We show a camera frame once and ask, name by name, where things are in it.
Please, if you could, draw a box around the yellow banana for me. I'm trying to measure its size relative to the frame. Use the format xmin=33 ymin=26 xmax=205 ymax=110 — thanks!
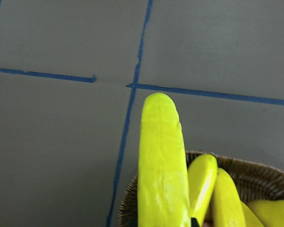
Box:
xmin=212 ymin=168 xmax=246 ymax=227
xmin=137 ymin=93 xmax=191 ymax=227
xmin=188 ymin=154 xmax=218 ymax=225
xmin=241 ymin=200 xmax=284 ymax=227

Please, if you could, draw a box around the brown wicker basket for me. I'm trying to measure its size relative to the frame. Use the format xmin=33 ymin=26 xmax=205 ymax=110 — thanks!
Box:
xmin=118 ymin=154 xmax=284 ymax=227

